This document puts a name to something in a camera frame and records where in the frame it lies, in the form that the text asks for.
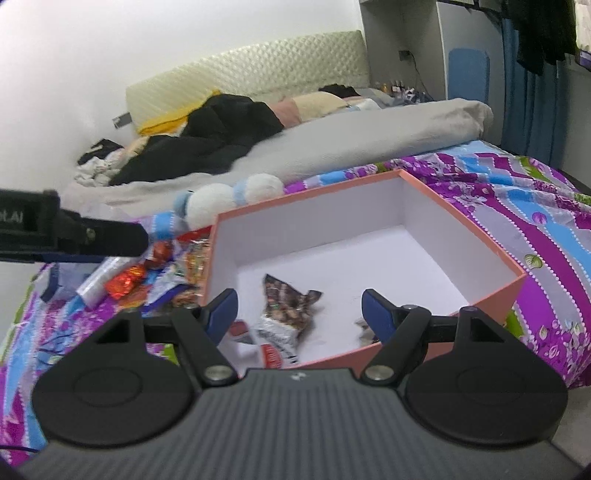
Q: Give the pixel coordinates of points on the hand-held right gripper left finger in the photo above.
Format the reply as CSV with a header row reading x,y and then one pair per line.
x,y
221,307

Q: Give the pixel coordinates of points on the red white snack packet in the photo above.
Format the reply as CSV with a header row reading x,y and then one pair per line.
x,y
240,331

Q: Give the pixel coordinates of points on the floral bed sheet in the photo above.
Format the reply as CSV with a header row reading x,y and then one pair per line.
x,y
545,221

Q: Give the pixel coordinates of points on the brown patterned snack packet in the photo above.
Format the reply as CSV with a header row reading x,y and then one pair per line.
x,y
286,300

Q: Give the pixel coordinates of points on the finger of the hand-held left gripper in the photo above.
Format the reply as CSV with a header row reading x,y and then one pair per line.
x,y
106,237

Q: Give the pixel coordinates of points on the yellow pillow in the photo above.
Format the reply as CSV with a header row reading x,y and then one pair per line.
x,y
161,124

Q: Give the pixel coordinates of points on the grey blanket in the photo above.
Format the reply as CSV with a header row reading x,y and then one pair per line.
x,y
323,138

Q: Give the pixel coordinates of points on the cream quilted headboard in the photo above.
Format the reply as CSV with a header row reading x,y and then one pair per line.
x,y
254,64

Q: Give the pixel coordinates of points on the hanging black coat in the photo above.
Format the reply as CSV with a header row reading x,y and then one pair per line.
x,y
540,32

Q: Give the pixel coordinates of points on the small silver snack packet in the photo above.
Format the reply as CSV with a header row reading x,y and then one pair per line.
x,y
367,332

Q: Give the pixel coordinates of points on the pile of clothes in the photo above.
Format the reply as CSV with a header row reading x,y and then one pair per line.
x,y
99,161

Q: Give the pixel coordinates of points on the black garment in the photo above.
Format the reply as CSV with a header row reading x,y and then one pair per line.
x,y
341,90

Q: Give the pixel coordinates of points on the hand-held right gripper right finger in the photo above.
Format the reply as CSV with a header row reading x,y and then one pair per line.
x,y
374,309

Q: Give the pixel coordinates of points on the pink pillow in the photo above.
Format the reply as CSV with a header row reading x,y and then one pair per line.
x,y
284,113

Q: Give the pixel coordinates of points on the yellow snack packet red label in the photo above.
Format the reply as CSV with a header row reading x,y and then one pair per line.
x,y
196,261

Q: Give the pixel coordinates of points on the white blue plush toy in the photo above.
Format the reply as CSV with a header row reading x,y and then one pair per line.
x,y
212,203

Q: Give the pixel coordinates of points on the row of small bottles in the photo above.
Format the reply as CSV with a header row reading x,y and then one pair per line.
x,y
395,86

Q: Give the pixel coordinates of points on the grey white cabinet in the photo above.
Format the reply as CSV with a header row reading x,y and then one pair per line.
x,y
401,27

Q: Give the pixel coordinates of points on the blue curtain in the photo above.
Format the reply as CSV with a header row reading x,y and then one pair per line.
x,y
531,106

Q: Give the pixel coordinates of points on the red foil snack packet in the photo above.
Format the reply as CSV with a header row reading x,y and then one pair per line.
x,y
122,281

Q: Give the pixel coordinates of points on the white spray can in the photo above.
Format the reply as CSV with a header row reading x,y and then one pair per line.
x,y
94,288

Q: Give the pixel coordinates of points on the black jacket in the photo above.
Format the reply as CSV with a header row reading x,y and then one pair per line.
x,y
207,134

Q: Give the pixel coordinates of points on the wall outlet with plug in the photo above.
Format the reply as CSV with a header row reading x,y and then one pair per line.
x,y
405,55

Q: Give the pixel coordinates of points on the pink cardboard box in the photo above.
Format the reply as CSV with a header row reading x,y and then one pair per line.
x,y
485,300

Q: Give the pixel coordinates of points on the dark red snack packet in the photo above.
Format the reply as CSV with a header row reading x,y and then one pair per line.
x,y
159,254

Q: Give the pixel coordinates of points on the beige pillow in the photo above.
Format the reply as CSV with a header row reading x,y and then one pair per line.
x,y
318,104

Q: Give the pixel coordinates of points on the blue snack packet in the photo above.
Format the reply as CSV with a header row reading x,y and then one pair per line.
x,y
166,286

